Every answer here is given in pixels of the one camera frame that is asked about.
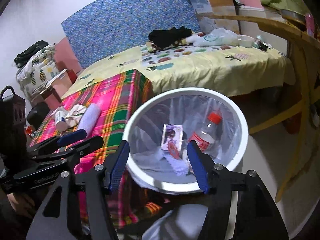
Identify person's left hand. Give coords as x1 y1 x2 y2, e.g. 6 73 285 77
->
7 192 34 215

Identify pink printed carton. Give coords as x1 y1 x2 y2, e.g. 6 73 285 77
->
161 124 184 152

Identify small black object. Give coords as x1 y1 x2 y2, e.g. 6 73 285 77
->
259 41 273 52

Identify clear plastic bottle red label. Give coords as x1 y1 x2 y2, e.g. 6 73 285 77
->
188 112 223 155

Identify yellow pineapple print bedsheet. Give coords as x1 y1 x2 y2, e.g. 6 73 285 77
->
61 42 296 101

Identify black bag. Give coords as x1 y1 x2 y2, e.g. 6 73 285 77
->
14 40 49 68

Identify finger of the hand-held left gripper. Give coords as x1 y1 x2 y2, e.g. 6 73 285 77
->
14 135 104 178
27 129 87 155

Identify pineapple print bedding bundle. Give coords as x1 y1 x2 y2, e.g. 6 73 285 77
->
15 44 59 98

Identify white flat board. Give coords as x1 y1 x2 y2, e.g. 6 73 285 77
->
40 69 68 89

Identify red round lid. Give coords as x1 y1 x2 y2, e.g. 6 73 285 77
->
167 140 181 159

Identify dark red box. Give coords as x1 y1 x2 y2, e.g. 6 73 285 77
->
65 70 77 84

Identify black suitcase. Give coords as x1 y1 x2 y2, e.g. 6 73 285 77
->
26 102 50 128

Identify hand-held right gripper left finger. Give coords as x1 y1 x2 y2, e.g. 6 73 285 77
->
25 139 130 240

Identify open cardboard box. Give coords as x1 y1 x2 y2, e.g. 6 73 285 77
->
185 0 246 34

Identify clear plastic tub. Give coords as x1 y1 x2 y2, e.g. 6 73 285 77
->
236 35 254 48

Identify pink green plaid tablecloth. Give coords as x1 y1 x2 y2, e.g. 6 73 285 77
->
27 69 170 228

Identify red can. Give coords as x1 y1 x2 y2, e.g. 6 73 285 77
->
305 14 316 39

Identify clear plastic bin liner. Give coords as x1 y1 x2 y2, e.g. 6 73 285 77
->
127 95 243 183

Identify white plastic bag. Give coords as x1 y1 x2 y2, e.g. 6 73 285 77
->
194 28 238 47

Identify white foam net sleeve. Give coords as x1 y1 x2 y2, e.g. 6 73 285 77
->
76 102 101 133

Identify small green bottle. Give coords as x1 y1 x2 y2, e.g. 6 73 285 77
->
252 35 263 49

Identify small white bottle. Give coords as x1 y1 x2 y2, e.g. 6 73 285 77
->
54 107 68 131

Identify person's leg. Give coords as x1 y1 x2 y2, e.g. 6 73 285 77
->
142 204 236 240

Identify white round trash bin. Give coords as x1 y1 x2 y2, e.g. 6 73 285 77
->
122 87 249 194

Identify round metal basin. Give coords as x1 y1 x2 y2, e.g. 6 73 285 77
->
280 8 308 27

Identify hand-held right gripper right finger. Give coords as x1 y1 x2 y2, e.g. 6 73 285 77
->
186 140 289 240

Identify white fluffy wad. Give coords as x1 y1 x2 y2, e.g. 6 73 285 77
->
164 155 189 178

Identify blue floral headboard cloth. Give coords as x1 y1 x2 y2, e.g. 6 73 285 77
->
61 0 213 69

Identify black clothing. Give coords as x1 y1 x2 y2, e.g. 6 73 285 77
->
148 26 193 48

